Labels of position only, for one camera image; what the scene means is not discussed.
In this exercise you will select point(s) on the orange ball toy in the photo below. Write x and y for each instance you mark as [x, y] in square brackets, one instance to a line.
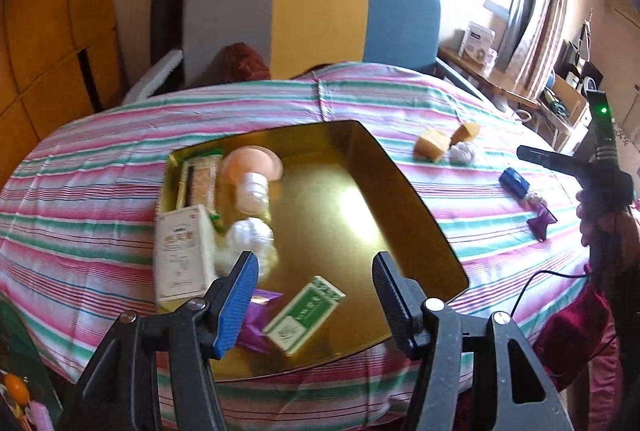
[17, 389]

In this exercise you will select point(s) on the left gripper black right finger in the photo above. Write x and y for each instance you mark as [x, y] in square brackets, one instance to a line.
[401, 299]

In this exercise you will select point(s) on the pink plush toy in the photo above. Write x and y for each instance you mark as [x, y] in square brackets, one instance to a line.
[38, 416]

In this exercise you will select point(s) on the purple sachet pouch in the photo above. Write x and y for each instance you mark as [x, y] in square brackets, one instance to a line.
[256, 318]
[540, 222]

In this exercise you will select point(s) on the white foam board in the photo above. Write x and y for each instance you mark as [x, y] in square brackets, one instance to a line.
[154, 78]

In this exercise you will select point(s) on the green white small box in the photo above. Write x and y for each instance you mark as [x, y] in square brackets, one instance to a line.
[293, 326]

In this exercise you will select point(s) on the wooden desk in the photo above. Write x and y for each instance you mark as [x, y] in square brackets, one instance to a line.
[563, 133]

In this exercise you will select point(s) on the gold rectangular tray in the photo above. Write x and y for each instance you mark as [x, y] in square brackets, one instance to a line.
[341, 200]

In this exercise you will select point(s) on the black rolled mat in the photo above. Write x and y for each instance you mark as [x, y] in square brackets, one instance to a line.
[165, 27]

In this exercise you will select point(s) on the white box on desk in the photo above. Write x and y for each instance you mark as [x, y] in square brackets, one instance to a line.
[477, 43]

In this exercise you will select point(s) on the white plastic bag ball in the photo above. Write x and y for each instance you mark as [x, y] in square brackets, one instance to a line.
[251, 234]

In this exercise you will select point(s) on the person right hand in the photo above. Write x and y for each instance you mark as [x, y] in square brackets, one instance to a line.
[592, 219]

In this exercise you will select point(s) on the red garment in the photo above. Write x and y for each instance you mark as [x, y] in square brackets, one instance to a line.
[579, 337]

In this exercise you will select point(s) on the orange wooden wardrobe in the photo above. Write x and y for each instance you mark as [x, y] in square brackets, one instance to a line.
[60, 61]

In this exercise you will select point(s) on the white medicine box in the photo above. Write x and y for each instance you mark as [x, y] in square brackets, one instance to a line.
[183, 254]

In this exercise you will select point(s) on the green wrapped snack bar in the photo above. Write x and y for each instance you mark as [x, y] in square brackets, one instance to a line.
[197, 185]

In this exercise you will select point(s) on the grey yellow blue headboard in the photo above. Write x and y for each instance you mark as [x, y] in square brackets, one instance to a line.
[292, 36]

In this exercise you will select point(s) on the dark red cushion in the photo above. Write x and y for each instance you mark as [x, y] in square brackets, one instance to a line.
[237, 62]

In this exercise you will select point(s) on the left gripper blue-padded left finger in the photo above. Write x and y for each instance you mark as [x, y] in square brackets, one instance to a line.
[228, 300]

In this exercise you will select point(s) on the blue tissue pack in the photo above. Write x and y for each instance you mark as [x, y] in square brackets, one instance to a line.
[513, 182]

